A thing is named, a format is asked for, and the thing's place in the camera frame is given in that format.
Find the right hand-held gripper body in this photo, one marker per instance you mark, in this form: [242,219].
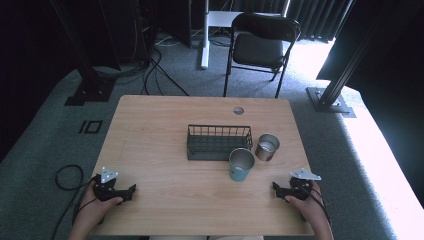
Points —
[300,188]

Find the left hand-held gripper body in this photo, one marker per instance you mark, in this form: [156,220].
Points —
[106,190]

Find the silver metal cup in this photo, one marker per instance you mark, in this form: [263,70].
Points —
[266,150]

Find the teal metal cup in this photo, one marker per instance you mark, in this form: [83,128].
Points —
[240,168]

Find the person's left hand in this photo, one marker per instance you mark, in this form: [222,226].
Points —
[95,211]

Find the person's right hand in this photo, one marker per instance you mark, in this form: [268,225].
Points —
[310,210]

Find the black metal stand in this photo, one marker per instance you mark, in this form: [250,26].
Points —
[90,91]
[328,100]

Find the black folding chair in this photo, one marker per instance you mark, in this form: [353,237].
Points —
[258,50]

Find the dark curtain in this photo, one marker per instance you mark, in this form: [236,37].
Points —
[316,16]

